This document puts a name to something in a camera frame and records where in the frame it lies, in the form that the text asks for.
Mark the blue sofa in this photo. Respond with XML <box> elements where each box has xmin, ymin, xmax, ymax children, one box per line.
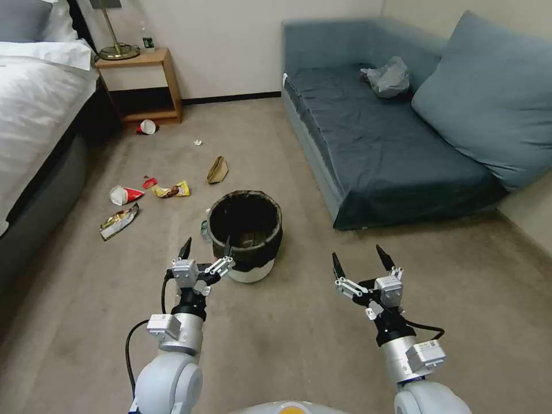
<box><xmin>281</xmin><ymin>17</ymin><xmax>552</xmax><ymax>230</ymax></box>

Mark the wooden nightstand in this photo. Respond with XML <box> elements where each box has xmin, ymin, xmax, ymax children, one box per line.
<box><xmin>94</xmin><ymin>47</ymin><xmax>183</xmax><ymax>127</ymax></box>

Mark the white trash can black liner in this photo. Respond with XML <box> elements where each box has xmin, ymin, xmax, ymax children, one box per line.
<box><xmin>206</xmin><ymin>189</ymin><xmax>283</xmax><ymax>285</ymax></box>

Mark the brown paper bag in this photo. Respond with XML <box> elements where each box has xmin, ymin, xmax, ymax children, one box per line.
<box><xmin>205</xmin><ymin>155</ymin><xmax>230</xmax><ymax>185</ymax></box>

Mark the grey plastic bag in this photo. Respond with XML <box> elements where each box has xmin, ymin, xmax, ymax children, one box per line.
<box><xmin>359</xmin><ymin>56</ymin><xmax>411</xmax><ymax>99</ymax></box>

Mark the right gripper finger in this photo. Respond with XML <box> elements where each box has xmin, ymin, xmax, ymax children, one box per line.
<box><xmin>375</xmin><ymin>244</ymin><xmax>405</xmax><ymax>282</ymax></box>
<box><xmin>331</xmin><ymin>252</ymin><xmax>368</xmax><ymax>301</ymax></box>

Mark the gold brown snack wrapper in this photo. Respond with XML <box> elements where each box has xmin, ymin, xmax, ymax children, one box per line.
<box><xmin>99</xmin><ymin>203</ymin><xmax>141</xmax><ymax>242</ymax></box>

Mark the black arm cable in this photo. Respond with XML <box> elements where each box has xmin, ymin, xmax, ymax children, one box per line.
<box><xmin>401</xmin><ymin>318</ymin><xmax>446</xmax><ymax>342</ymax></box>
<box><xmin>125</xmin><ymin>268</ymin><xmax>174</xmax><ymax>389</ymax></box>

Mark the clear bottle green label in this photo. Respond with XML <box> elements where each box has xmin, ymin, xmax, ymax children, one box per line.
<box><xmin>139</xmin><ymin>20</ymin><xmax>156</xmax><ymax>53</ymax></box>

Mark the white robot front shell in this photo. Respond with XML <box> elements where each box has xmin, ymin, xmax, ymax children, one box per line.
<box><xmin>232</xmin><ymin>401</ymin><xmax>346</xmax><ymax>414</ymax></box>

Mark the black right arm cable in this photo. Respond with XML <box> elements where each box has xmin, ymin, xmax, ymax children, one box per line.
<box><xmin>401</xmin><ymin>318</ymin><xmax>446</xmax><ymax>342</ymax></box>

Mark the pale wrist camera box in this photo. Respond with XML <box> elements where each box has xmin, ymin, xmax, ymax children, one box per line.
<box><xmin>374</xmin><ymin>275</ymin><xmax>404</xmax><ymax>309</ymax></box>
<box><xmin>171</xmin><ymin>259</ymin><xmax>201</xmax><ymax>288</ymax></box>

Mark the white pillow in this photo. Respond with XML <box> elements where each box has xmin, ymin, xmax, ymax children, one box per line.
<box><xmin>39</xmin><ymin>0</ymin><xmax>81</xmax><ymax>44</ymax></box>

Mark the blue sofa cushion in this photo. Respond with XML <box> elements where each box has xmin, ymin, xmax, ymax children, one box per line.
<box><xmin>411</xmin><ymin>10</ymin><xmax>552</xmax><ymax>193</ymax></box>

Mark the brass table lamp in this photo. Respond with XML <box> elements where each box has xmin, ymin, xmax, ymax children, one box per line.
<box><xmin>89</xmin><ymin>0</ymin><xmax>142</xmax><ymax>61</ymax></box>

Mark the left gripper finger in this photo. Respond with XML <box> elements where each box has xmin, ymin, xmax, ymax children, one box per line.
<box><xmin>203</xmin><ymin>236</ymin><xmax>236</xmax><ymax>277</ymax></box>
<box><xmin>171</xmin><ymin>236</ymin><xmax>193</xmax><ymax>266</ymax></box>

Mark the dark headboard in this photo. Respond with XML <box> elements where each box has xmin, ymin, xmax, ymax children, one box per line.
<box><xmin>67</xmin><ymin>0</ymin><xmax>101</xmax><ymax>55</ymax></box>

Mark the bed with white duvet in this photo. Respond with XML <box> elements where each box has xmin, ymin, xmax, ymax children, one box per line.
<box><xmin>0</xmin><ymin>37</ymin><xmax>101</xmax><ymax>281</ymax></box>

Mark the grey pillow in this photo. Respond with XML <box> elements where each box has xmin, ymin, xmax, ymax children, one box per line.
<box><xmin>0</xmin><ymin>0</ymin><xmax>53</xmax><ymax>43</ymax></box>

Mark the yellow snack wrapper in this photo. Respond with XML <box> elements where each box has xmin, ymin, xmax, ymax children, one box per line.
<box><xmin>154</xmin><ymin>180</ymin><xmax>191</xmax><ymax>199</ymax></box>

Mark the red white paper cone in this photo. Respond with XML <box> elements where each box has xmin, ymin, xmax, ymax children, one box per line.
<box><xmin>109</xmin><ymin>185</ymin><xmax>145</xmax><ymax>206</ymax></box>

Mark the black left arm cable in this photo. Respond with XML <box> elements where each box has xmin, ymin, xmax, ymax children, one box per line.
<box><xmin>125</xmin><ymin>268</ymin><xmax>174</xmax><ymax>389</ymax></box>

